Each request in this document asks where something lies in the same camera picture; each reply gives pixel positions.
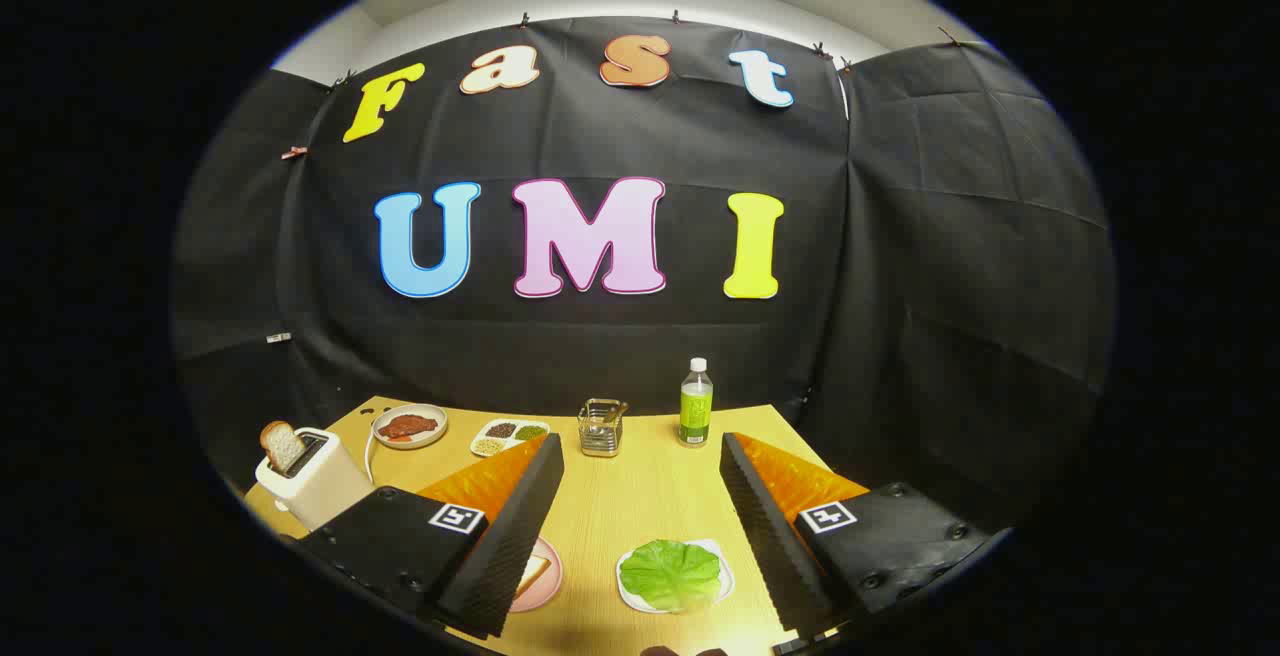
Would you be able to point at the green lettuce leaf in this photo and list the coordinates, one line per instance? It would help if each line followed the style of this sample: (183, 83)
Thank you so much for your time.
(670, 574)

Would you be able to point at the toasted bread slice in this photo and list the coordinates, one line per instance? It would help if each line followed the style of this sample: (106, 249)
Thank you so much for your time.
(283, 446)

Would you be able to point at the round beige plate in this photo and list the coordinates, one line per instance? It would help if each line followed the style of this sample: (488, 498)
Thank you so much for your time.
(432, 434)

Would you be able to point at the white divided dish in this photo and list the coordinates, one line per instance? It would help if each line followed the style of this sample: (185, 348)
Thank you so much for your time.
(508, 443)

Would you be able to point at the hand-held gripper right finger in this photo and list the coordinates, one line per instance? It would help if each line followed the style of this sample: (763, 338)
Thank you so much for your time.
(770, 536)

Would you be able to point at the green label bottle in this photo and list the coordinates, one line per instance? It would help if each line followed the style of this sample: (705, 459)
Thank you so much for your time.
(696, 411)

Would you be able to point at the red meat slice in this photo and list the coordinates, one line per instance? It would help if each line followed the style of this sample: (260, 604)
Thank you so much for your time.
(408, 427)

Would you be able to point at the black backdrop cloth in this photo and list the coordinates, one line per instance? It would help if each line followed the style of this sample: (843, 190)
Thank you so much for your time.
(600, 136)

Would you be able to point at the white leaf-shaped plate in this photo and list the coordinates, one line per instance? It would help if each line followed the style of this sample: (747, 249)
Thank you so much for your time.
(727, 581)

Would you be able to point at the heap of dark beans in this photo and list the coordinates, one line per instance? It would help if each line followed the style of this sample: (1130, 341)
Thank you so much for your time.
(501, 430)

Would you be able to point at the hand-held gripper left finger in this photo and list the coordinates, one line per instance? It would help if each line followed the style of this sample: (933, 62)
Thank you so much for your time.
(505, 536)

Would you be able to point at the pink plate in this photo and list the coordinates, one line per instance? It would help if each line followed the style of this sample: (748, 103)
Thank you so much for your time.
(548, 586)

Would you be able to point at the heap of yellow beans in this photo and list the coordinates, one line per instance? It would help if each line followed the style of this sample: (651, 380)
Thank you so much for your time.
(488, 446)

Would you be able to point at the white toaster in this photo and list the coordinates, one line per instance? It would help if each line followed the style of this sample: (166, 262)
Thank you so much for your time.
(320, 484)

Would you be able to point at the white bread slice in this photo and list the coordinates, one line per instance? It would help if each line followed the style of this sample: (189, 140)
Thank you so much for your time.
(530, 574)

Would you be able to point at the heap of green beans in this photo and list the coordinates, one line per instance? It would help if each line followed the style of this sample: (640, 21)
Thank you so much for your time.
(531, 432)

